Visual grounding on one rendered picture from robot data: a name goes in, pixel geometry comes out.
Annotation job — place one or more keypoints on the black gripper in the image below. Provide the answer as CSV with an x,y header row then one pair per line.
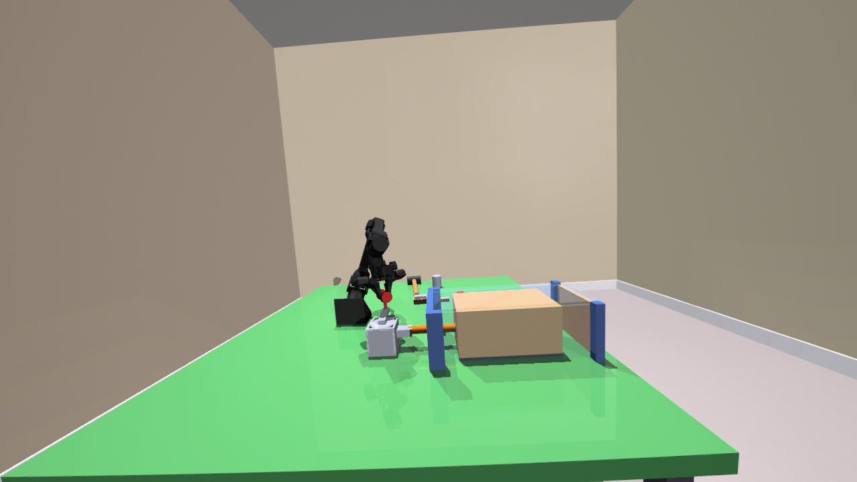
x,y
373,283

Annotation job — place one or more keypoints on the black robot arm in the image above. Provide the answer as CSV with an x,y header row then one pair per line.
x,y
376,244

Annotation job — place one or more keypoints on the mallet with orange handle and dark grey head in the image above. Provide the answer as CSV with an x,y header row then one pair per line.
x,y
414,280

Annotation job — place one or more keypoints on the blue rectangular frame bar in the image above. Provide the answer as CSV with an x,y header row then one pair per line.
x,y
430,331

